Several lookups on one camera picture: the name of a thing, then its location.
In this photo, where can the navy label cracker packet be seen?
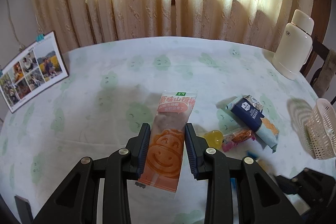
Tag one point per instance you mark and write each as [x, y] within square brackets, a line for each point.
[249, 113]

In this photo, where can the yellow jelly cup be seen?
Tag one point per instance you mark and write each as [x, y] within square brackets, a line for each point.
[214, 136]

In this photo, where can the orange smiley snack packet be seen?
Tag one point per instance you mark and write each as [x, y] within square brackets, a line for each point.
[165, 150]

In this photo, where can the blue binder clip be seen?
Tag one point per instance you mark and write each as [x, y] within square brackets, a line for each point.
[40, 37]

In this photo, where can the pink plastic basket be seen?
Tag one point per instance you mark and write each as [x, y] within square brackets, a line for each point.
[321, 132]

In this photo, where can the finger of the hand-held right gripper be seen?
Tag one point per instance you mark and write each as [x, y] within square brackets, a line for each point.
[286, 184]

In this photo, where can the cream patterned curtain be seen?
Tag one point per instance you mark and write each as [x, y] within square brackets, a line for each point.
[105, 3]

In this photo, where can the pink candy packet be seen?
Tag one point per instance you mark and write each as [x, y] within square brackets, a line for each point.
[236, 138]

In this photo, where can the grey furry cloth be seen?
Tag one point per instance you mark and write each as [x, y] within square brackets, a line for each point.
[328, 69]

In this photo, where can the dark rectangular object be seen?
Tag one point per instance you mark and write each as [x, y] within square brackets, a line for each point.
[24, 211]

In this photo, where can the green printed white tablecloth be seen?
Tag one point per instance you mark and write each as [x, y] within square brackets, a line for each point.
[105, 61]

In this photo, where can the dark wooden chair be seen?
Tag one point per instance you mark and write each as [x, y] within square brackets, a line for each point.
[319, 48]

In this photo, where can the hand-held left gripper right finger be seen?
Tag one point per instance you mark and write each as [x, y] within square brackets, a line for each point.
[190, 146]

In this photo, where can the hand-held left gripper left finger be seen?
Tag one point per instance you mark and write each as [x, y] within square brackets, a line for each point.
[144, 146]

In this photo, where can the white thermos jug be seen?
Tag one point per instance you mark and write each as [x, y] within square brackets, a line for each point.
[291, 50]

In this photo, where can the brown wooden door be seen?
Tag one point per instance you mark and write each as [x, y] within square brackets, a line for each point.
[321, 3]

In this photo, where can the photo collage board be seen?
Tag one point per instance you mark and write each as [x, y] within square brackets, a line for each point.
[29, 69]

